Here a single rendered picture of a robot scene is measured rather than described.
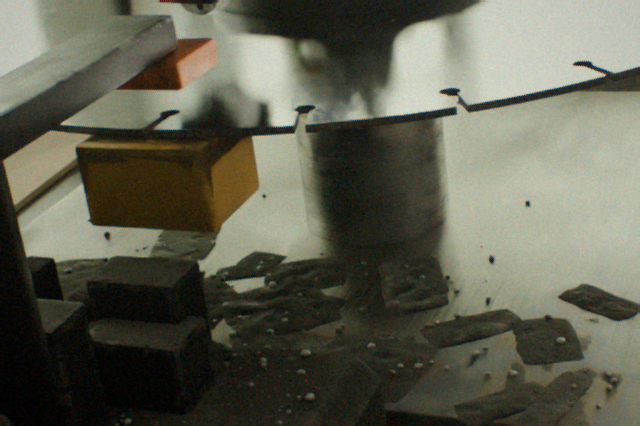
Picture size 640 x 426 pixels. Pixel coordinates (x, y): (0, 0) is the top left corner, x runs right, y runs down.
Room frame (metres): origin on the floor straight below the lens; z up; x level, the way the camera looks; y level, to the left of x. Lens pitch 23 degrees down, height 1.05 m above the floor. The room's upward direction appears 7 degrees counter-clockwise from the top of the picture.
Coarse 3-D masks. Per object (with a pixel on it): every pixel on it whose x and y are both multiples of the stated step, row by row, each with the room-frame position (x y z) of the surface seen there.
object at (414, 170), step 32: (384, 128) 0.44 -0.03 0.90; (416, 128) 0.44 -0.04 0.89; (320, 160) 0.44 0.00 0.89; (352, 160) 0.44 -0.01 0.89; (384, 160) 0.44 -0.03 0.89; (416, 160) 0.44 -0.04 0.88; (320, 192) 0.45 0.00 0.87; (352, 192) 0.44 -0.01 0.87; (384, 192) 0.44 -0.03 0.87; (416, 192) 0.44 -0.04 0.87; (448, 192) 0.46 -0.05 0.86; (320, 224) 0.45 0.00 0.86; (352, 224) 0.44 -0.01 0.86; (384, 224) 0.44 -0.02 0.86; (416, 224) 0.44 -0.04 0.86
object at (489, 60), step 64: (0, 0) 0.51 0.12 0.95; (64, 0) 0.49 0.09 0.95; (128, 0) 0.48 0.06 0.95; (448, 0) 0.41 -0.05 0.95; (512, 0) 0.40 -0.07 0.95; (576, 0) 0.39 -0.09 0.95; (0, 64) 0.40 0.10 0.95; (256, 64) 0.36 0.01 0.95; (320, 64) 0.36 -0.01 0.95; (384, 64) 0.35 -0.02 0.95; (448, 64) 0.34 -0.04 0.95; (512, 64) 0.33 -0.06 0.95; (576, 64) 0.33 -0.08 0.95; (64, 128) 0.33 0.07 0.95; (128, 128) 0.32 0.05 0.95; (192, 128) 0.31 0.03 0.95; (256, 128) 0.30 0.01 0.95; (320, 128) 0.30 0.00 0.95
